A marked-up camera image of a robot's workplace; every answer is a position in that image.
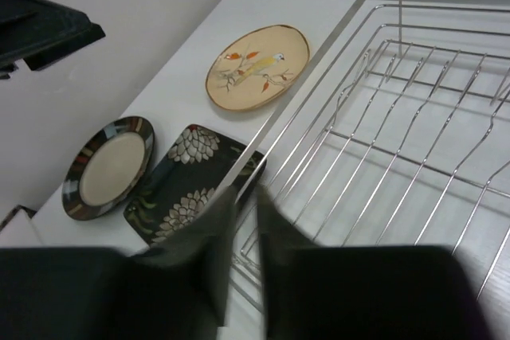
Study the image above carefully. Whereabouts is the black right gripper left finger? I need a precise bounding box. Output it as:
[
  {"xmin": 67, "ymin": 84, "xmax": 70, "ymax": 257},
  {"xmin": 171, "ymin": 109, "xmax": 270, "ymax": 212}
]
[{"xmin": 134, "ymin": 186, "xmax": 237, "ymax": 326}]

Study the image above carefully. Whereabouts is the metal wire dish rack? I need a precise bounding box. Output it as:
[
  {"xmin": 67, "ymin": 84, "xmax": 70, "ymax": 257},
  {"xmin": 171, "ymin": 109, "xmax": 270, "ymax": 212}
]
[{"xmin": 229, "ymin": 0, "xmax": 510, "ymax": 313}]

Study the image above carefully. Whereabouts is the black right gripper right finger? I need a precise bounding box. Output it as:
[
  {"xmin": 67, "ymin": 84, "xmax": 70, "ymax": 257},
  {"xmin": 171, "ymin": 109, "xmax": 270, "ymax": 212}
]
[{"xmin": 256, "ymin": 186, "xmax": 318, "ymax": 339}]

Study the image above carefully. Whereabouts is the black square floral plate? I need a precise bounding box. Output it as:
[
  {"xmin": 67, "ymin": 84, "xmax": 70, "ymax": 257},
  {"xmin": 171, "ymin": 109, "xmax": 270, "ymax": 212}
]
[{"xmin": 124, "ymin": 124, "xmax": 245, "ymax": 246}]

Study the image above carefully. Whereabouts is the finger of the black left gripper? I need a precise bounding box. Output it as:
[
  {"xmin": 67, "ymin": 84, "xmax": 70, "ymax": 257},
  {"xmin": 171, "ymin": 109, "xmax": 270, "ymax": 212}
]
[{"xmin": 1, "ymin": 0, "xmax": 105, "ymax": 80}]

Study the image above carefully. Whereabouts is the beige bird-painted plate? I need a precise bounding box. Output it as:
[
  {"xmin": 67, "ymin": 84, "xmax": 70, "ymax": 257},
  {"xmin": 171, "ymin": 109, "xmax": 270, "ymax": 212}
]
[{"xmin": 205, "ymin": 25, "xmax": 312, "ymax": 111}]

